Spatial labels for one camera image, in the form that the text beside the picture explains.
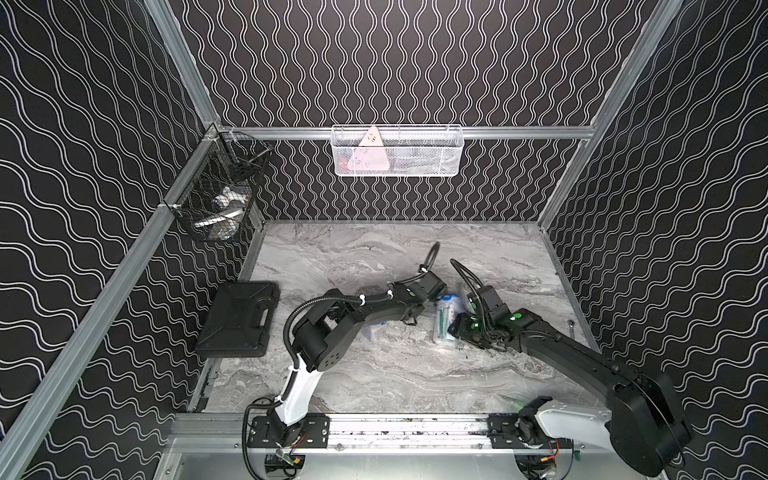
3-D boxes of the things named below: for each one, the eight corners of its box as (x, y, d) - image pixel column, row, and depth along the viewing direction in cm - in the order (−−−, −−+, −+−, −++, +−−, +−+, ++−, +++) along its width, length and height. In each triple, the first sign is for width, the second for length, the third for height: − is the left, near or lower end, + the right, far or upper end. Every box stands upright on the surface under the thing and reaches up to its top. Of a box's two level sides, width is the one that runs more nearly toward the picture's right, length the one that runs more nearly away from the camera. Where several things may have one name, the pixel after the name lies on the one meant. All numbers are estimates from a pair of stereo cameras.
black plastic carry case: (204, 358, 89) (192, 348, 83) (229, 293, 103) (221, 281, 97) (264, 358, 89) (256, 348, 83) (281, 293, 103) (275, 281, 97)
